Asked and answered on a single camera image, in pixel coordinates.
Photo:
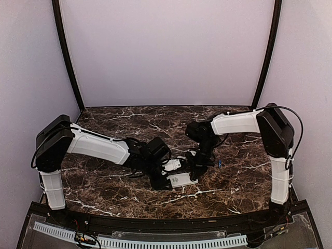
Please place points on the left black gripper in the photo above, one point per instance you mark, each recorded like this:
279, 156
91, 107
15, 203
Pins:
160, 184

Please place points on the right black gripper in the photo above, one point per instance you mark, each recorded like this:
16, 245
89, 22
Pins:
199, 168

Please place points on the white remote control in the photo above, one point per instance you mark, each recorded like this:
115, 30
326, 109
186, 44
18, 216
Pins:
181, 180

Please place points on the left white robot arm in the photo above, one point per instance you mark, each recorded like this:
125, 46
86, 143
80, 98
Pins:
63, 137

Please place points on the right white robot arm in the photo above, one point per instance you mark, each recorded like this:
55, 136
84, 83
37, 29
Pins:
277, 134

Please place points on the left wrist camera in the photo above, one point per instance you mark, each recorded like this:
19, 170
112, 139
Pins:
173, 165

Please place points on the white slotted cable duct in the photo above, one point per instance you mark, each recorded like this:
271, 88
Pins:
140, 240

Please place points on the black front rail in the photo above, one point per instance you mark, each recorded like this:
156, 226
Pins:
108, 224

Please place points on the right black frame post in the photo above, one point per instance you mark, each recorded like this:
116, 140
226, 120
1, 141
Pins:
268, 54

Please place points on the black frame post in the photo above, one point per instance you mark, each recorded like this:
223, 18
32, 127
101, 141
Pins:
268, 54
66, 54

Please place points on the left black frame post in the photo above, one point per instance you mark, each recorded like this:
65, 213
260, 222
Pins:
66, 54

